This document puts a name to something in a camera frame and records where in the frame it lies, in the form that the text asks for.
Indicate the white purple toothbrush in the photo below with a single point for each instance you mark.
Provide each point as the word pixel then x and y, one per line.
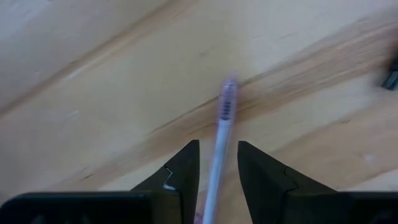
pixel 222 140

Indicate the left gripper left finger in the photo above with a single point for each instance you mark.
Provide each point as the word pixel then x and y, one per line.
pixel 186 174

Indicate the black rectangular object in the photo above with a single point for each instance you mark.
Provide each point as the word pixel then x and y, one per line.
pixel 391 77

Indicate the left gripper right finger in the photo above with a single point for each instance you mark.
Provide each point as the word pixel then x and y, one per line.
pixel 264 180

